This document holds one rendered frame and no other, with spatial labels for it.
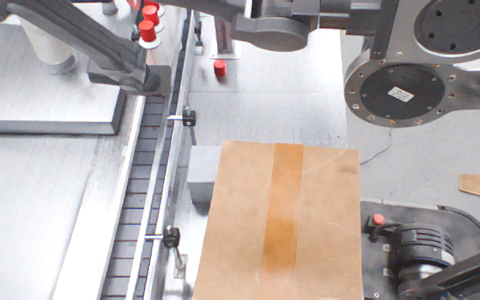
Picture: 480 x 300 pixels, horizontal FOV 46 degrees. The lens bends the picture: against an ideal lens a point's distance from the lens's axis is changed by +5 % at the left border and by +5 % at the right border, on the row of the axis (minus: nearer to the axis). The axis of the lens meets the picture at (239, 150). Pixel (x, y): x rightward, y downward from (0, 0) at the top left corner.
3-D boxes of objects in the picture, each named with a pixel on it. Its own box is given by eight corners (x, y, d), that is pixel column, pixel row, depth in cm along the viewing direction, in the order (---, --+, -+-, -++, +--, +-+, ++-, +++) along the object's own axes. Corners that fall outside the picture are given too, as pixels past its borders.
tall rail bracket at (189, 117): (173, 146, 132) (161, 101, 119) (202, 146, 132) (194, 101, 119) (171, 156, 130) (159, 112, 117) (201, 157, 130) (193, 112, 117)
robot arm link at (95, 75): (134, 86, 104) (140, 43, 105) (73, 78, 104) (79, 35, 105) (147, 101, 116) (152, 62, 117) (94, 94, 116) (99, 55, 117)
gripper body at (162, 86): (127, 66, 124) (117, 60, 116) (171, 66, 123) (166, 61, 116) (128, 94, 124) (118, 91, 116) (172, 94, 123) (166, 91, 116)
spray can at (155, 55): (151, 84, 139) (133, 18, 122) (170, 81, 139) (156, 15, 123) (152, 98, 135) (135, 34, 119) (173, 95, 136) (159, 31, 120)
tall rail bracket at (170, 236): (154, 259, 114) (139, 219, 101) (188, 259, 114) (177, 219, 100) (151, 273, 112) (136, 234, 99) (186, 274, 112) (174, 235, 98)
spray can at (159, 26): (159, 66, 142) (143, 0, 126) (178, 70, 141) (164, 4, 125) (151, 79, 139) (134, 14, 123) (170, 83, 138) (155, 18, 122)
